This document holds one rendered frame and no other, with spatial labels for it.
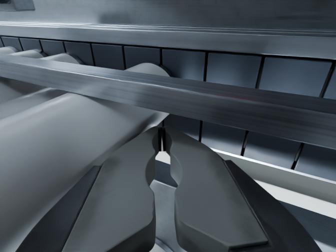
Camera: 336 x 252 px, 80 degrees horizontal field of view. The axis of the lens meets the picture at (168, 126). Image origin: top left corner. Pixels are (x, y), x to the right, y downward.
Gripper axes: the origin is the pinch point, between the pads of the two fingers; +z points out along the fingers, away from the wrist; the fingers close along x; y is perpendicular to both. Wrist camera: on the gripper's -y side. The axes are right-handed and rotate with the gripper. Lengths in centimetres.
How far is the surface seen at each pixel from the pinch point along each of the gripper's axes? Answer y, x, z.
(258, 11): -6.3, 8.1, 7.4
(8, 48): -2.6, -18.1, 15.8
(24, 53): -2.7, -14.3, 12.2
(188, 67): -2.6, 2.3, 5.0
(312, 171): 4.1, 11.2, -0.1
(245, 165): 3.5, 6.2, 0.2
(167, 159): 4.2, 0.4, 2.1
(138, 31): -5.0, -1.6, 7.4
